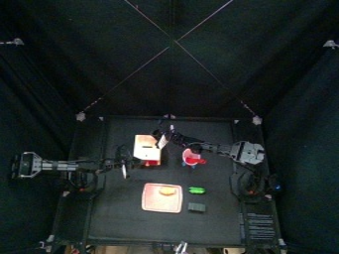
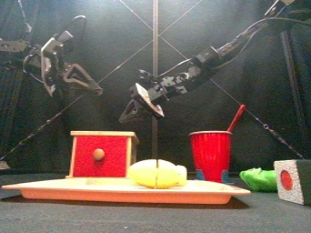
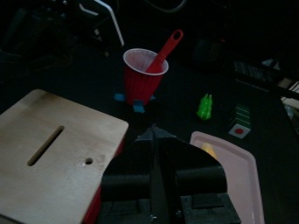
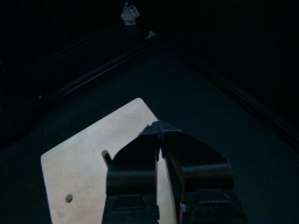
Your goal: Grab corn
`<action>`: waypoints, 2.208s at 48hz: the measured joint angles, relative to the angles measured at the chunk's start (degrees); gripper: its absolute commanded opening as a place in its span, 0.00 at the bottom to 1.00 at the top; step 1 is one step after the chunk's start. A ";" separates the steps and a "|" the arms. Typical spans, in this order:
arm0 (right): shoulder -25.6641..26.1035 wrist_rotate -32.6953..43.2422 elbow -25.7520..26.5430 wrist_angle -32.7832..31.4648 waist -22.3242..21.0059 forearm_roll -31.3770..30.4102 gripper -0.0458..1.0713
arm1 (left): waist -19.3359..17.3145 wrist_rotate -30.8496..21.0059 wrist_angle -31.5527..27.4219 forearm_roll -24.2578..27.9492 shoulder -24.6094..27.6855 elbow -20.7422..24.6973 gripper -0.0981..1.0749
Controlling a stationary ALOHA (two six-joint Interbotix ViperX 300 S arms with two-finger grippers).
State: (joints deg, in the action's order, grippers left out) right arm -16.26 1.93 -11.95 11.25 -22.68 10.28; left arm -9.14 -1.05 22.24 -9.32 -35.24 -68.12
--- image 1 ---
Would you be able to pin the red toy cup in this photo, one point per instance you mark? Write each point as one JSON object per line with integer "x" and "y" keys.
{"x": 192, "y": 159}

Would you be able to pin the dark grey ridged block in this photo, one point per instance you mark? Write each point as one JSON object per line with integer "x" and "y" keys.
{"x": 196, "y": 207}

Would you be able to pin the orange white toy box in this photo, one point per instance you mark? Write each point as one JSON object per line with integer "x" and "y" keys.
{"x": 146, "y": 149}

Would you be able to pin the white printed label sticker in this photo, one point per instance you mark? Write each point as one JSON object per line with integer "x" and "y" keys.
{"x": 260, "y": 225}

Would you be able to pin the silver table edge clamp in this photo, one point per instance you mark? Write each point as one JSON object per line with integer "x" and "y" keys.
{"x": 180, "y": 247}

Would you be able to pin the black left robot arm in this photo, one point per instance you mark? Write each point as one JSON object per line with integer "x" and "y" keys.
{"x": 52, "y": 164}

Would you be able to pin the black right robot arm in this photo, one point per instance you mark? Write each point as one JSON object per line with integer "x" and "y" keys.
{"x": 240, "y": 151}

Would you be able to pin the yellow toy corn cob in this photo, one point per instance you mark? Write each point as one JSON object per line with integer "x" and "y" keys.
{"x": 167, "y": 190}

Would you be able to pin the silver frame corner bracket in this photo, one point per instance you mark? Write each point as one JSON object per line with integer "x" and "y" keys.
{"x": 80, "y": 116}
{"x": 256, "y": 120}
{"x": 16, "y": 41}
{"x": 330, "y": 43}

